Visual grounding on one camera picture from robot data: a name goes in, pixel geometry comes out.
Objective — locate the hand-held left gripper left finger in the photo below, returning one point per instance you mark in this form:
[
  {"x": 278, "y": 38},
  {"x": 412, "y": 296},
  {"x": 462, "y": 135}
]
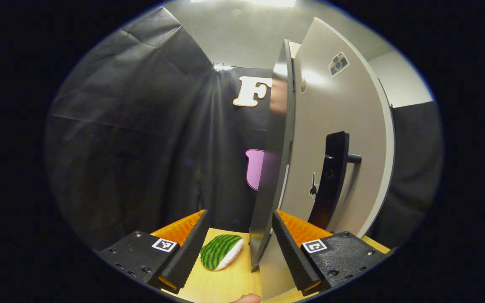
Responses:
[{"x": 187, "y": 252}]

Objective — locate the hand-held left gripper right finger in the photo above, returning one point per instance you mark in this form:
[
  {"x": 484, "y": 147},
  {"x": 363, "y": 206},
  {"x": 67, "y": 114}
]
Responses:
[{"x": 293, "y": 256}]

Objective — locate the grey shoe cabinet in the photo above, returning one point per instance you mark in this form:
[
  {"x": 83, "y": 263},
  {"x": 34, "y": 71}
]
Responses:
[{"x": 272, "y": 168}]

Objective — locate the light grey cabinet door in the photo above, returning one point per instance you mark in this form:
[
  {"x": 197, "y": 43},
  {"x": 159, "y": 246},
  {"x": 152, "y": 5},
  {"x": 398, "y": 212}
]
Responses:
[{"x": 352, "y": 105}]

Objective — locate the green striped watermelon plush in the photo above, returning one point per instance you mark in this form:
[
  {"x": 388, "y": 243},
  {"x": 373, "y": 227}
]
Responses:
[{"x": 219, "y": 252}]

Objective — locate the black backdrop cloth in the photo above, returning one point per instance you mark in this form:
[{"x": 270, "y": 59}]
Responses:
[{"x": 120, "y": 147}]

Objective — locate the ceiling light panel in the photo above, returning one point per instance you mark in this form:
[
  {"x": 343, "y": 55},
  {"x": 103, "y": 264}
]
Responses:
[{"x": 246, "y": 2}]

